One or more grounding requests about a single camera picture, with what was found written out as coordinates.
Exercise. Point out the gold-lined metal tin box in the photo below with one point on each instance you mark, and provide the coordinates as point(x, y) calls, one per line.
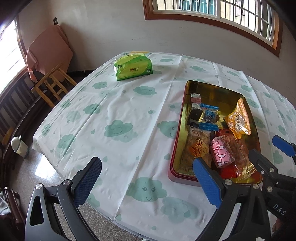
point(215, 92)

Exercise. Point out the orange snack packet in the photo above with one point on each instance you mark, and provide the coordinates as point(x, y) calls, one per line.
point(238, 120)

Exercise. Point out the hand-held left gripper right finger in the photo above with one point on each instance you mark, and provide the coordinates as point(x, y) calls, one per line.
point(207, 183)

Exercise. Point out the side window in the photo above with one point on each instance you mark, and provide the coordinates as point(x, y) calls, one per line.
point(9, 46)

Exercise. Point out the wooden-framed window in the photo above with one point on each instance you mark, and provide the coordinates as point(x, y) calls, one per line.
point(208, 7)

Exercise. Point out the person's right hand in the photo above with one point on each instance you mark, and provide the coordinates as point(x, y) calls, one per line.
point(279, 231)

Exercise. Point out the pink cloth cover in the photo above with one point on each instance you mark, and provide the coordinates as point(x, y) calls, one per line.
point(48, 44)

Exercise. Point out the dark wooden bench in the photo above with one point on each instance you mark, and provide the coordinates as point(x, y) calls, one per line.
point(13, 104)

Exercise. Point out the white cloud-print tablecloth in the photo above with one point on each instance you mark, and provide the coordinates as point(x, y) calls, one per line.
point(127, 104)

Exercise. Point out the green tissue pack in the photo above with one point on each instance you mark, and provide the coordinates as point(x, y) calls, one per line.
point(131, 69)

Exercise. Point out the wooden chair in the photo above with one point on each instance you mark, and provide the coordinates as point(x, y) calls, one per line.
point(53, 76)

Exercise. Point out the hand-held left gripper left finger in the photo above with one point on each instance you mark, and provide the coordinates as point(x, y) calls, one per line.
point(87, 183)

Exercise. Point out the clear orange-label snack packet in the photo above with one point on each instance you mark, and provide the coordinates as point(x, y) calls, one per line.
point(196, 148)

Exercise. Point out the dark green foil packet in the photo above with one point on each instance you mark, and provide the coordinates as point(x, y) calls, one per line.
point(195, 102)

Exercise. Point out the brown wooden furniture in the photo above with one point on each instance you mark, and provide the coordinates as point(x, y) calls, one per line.
point(13, 204)

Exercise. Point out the white trash bin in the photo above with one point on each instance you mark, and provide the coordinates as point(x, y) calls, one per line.
point(19, 147)

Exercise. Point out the dark wall switch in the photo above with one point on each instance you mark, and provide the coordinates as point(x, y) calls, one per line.
point(55, 20)

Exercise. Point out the red rice cracker packet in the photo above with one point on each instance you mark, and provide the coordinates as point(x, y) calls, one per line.
point(227, 172)

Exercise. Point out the pink snack packet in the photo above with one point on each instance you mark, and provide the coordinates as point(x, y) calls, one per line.
point(220, 150)

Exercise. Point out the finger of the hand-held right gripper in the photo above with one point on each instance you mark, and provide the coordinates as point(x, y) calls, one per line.
point(283, 146)
point(261, 164)

